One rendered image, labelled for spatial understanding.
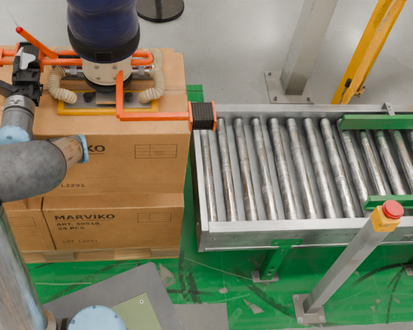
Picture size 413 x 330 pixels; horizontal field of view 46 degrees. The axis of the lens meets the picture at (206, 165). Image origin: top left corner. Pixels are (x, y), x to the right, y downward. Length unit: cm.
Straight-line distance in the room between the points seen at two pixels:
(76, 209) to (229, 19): 221
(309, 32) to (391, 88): 96
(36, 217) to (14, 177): 120
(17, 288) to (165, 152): 76
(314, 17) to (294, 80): 50
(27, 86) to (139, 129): 38
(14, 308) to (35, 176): 38
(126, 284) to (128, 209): 47
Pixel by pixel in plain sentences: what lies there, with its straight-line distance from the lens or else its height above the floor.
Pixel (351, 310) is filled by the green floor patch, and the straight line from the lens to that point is 268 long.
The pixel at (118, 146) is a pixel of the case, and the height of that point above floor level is 100.
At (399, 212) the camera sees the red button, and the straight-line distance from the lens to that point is 172.
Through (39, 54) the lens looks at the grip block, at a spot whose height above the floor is 123.
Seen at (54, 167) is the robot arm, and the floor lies 152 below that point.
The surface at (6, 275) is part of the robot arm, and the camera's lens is 119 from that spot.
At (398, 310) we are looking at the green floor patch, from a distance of 278.
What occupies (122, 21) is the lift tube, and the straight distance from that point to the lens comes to 150.
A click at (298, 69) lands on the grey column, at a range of 318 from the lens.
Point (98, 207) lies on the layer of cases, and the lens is 211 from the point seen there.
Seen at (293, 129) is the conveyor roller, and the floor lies 55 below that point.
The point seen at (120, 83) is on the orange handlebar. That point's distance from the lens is 161.
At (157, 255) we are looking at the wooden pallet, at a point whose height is 5.
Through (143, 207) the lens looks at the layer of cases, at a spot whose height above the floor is 54.
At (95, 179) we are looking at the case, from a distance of 188.
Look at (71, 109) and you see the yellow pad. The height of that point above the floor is 109.
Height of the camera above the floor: 237
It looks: 55 degrees down
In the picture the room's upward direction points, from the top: 10 degrees clockwise
